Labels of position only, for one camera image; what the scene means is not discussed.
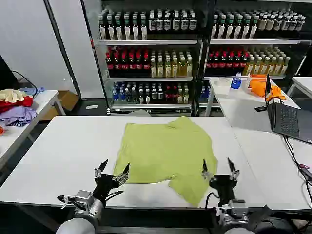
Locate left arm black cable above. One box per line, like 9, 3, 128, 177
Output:
104, 190, 124, 202

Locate black monitor cable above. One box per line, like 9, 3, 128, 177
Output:
11, 70, 39, 98

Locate black laptop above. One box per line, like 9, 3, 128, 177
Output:
265, 74, 312, 144

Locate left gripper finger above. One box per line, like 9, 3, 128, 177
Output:
94, 159, 109, 182
112, 162, 131, 188

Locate cardboard box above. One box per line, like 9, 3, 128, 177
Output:
40, 90, 80, 121

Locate blue-label water bottle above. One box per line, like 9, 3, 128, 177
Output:
230, 72, 243, 95

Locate black laptop cable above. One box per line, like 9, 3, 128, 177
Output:
282, 135, 312, 203

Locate black monitor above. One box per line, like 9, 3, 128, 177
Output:
0, 55, 18, 91

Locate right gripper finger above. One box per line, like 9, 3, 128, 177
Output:
201, 159, 214, 181
228, 157, 240, 181

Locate white side table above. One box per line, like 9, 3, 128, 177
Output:
0, 90, 66, 171

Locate purple cloth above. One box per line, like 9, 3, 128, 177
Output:
0, 106, 38, 127

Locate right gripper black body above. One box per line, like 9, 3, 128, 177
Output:
209, 174, 238, 206

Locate green shirt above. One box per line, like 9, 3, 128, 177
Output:
113, 116, 218, 207

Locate shelf with bottles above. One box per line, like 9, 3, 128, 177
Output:
81, 0, 204, 117
198, 0, 312, 110

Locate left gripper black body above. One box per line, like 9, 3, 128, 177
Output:
92, 173, 120, 201

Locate orange cloth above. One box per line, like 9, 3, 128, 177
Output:
248, 74, 286, 102

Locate light blue cloth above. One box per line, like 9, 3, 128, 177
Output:
19, 87, 46, 96

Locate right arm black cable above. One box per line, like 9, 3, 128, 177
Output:
205, 192, 220, 210

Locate black slanted pole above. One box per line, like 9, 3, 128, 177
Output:
43, 0, 82, 99

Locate white desk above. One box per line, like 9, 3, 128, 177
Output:
206, 77, 302, 130
231, 126, 312, 213

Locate red cloth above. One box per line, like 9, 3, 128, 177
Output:
0, 96, 34, 114

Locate grey chair back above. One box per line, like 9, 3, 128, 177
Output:
126, 109, 152, 117

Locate cream cloth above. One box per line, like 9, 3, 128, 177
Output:
0, 88, 26, 103

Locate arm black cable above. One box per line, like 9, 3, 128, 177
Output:
205, 192, 220, 210
104, 190, 124, 202

